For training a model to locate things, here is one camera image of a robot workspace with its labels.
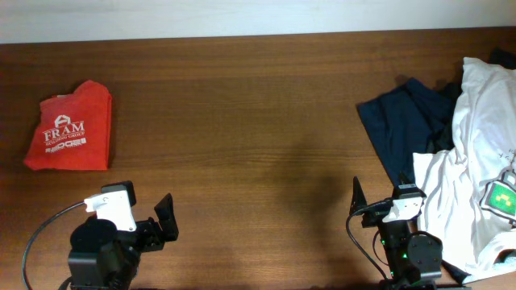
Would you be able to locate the red soccer t-shirt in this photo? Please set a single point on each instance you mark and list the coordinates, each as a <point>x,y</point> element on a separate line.
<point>74,131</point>

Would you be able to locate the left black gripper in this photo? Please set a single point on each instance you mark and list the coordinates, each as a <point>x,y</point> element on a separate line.
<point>156,238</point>

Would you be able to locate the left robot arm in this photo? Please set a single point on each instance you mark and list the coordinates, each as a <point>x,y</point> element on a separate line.
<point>103,257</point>

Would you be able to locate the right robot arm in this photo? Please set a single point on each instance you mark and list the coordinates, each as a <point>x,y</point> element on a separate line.
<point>413,257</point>

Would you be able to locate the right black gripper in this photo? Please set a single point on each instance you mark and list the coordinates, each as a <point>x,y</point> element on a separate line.
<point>373,216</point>

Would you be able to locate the white printed t-shirt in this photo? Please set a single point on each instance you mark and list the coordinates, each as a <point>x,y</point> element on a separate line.
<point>470,189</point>

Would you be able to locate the navy blue garment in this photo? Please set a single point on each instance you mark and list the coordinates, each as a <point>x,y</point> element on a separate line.
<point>414,119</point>

